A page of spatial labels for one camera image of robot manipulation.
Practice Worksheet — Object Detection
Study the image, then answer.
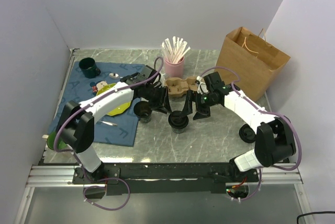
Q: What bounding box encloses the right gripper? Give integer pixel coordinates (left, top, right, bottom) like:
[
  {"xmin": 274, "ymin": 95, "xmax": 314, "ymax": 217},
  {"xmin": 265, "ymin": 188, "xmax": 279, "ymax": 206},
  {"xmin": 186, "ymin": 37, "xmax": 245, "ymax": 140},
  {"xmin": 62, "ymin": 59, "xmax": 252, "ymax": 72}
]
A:
[{"xmin": 180, "ymin": 89, "xmax": 219, "ymax": 120}]

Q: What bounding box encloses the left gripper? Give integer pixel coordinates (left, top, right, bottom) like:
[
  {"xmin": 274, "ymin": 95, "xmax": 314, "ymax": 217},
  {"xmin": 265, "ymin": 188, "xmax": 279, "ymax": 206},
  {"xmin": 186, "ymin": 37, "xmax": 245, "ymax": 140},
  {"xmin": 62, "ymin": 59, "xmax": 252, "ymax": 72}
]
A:
[{"xmin": 143, "ymin": 85, "xmax": 172, "ymax": 114}]

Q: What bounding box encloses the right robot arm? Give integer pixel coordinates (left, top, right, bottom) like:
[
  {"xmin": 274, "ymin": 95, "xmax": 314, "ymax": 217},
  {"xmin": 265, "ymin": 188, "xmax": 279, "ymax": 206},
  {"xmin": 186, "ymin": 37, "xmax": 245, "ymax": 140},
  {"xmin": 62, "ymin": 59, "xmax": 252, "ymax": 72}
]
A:
[{"xmin": 181, "ymin": 72, "xmax": 302, "ymax": 182}]

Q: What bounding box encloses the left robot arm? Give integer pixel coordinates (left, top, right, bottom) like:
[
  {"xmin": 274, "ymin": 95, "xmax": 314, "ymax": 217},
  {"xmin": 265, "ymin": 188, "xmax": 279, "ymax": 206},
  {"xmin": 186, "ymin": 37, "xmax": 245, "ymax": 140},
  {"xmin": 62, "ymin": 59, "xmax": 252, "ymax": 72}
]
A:
[{"xmin": 55, "ymin": 65, "xmax": 172, "ymax": 183}]

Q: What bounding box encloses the brown pulp cup carrier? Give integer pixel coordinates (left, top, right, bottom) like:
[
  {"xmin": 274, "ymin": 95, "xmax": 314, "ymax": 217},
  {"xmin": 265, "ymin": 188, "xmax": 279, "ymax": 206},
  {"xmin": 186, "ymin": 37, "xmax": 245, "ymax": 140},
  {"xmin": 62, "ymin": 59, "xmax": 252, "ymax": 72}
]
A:
[{"xmin": 164, "ymin": 76, "xmax": 197, "ymax": 98}]

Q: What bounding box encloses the pink straw holder cup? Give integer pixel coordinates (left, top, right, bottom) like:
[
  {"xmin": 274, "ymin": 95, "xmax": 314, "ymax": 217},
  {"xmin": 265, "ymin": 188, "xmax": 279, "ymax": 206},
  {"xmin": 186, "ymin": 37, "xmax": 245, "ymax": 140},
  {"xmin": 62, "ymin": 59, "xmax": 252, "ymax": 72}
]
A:
[{"xmin": 164, "ymin": 57, "xmax": 184, "ymax": 78}]

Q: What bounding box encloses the green polka dot plate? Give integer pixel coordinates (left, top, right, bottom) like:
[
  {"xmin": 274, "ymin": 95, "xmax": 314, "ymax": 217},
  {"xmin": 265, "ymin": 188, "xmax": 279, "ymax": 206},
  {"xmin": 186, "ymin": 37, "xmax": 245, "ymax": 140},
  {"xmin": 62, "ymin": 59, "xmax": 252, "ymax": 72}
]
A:
[{"xmin": 94, "ymin": 82, "xmax": 133, "ymax": 118}]

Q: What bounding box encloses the blue letter placemat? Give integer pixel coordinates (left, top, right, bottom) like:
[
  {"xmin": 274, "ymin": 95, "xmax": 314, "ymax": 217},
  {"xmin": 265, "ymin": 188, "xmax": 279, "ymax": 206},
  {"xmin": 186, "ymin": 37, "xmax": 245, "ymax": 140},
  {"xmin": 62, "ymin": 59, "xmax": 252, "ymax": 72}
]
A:
[{"xmin": 48, "ymin": 62, "xmax": 144, "ymax": 147}]

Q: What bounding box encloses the white paper straws bundle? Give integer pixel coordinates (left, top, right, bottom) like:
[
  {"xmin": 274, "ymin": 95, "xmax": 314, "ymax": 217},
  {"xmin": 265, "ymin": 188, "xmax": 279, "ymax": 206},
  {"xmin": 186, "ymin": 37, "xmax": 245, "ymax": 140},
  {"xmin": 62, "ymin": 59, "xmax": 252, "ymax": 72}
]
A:
[{"xmin": 161, "ymin": 36, "xmax": 191, "ymax": 64}]

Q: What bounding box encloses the silver fork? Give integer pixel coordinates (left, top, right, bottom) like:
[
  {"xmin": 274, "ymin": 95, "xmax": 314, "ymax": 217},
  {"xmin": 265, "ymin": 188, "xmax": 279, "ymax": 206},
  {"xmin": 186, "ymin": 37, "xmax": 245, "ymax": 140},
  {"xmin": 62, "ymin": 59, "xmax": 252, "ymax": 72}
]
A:
[{"xmin": 99, "ymin": 121, "xmax": 118, "ymax": 126}]

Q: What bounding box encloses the silver spoon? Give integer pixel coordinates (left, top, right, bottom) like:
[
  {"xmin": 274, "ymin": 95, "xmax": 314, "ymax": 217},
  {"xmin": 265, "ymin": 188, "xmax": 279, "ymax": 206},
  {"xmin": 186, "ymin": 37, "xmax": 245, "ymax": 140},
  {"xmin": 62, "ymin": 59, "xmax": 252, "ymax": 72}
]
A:
[{"xmin": 108, "ymin": 73, "xmax": 122, "ymax": 79}]

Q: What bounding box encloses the brown paper bag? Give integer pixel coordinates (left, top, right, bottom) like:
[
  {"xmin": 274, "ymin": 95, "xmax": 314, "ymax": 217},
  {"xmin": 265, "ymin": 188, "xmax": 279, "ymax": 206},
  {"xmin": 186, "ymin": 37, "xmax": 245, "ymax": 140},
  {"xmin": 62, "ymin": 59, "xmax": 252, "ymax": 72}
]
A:
[{"xmin": 215, "ymin": 27, "xmax": 290, "ymax": 102}]

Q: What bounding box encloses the dark green mug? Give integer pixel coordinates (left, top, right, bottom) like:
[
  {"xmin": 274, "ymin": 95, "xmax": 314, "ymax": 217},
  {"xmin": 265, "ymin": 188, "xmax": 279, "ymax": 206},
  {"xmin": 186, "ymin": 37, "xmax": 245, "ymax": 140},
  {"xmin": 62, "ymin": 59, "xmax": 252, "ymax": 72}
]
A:
[{"xmin": 79, "ymin": 58, "xmax": 101, "ymax": 79}]

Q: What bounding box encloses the green cup at edge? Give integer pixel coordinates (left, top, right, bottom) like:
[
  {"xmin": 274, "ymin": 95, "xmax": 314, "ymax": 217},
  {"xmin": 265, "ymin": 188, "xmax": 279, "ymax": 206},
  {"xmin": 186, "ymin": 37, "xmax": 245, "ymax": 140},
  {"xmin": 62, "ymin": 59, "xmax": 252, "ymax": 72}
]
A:
[{"xmin": 47, "ymin": 131, "xmax": 67, "ymax": 151}]

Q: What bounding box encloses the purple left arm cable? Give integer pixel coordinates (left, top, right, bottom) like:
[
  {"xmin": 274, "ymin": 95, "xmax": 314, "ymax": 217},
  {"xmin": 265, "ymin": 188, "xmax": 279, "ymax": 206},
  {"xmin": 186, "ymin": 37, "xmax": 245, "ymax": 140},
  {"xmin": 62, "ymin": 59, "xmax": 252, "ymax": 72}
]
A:
[{"xmin": 53, "ymin": 56, "xmax": 164, "ymax": 211}]

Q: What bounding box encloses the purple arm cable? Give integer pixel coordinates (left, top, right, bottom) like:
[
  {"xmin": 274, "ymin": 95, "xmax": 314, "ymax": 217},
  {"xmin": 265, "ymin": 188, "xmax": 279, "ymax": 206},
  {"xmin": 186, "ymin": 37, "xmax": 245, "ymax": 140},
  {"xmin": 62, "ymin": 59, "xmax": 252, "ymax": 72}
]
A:
[
  {"xmin": 200, "ymin": 66, "xmax": 302, "ymax": 203},
  {"xmin": 53, "ymin": 56, "xmax": 164, "ymax": 211}
]

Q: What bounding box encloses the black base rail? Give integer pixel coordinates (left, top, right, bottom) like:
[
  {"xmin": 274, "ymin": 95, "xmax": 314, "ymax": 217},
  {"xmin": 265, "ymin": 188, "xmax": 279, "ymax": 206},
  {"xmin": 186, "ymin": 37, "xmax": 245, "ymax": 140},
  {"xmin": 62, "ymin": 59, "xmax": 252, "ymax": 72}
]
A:
[{"xmin": 72, "ymin": 162, "xmax": 259, "ymax": 196}]

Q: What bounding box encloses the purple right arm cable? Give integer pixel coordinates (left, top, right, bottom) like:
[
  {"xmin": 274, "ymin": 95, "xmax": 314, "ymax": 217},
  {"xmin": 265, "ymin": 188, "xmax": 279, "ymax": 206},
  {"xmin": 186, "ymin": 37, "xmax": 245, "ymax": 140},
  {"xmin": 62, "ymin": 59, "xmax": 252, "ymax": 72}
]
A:
[{"xmin": 200, "ymin": 66, "xmax": 302, "ymax": 203}]

